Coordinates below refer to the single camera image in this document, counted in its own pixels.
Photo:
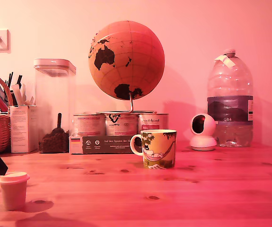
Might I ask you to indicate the pale coffee capsule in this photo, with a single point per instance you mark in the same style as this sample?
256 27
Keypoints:
13 191

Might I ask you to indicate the cartoon print coffee mug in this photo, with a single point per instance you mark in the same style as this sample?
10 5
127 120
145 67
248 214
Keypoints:
159 151

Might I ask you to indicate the dark cardboard tray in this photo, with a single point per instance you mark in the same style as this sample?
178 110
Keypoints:
107 144

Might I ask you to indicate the printed tin can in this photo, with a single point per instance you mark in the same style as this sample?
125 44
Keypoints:
153 121
121 124
88 125

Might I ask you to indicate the large clear water bottle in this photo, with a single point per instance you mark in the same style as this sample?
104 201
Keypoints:
230 108

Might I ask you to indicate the small white round camera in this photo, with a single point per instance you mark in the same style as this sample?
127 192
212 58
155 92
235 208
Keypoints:
203 139

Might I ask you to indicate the coffee beans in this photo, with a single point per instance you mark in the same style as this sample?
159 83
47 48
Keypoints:
54 143

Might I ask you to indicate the cork globe on metal stand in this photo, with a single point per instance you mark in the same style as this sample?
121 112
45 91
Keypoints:
131 59

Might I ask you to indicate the clear jar with white lid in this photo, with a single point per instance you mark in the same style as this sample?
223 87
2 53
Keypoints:
55 94

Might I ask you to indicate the dark scoop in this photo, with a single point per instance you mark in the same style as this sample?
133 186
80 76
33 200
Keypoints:
58 123

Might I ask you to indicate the black pen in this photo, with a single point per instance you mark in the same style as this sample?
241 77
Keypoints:
10 79
19 81

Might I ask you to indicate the white carton box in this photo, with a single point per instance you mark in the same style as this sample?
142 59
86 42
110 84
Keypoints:
22 130

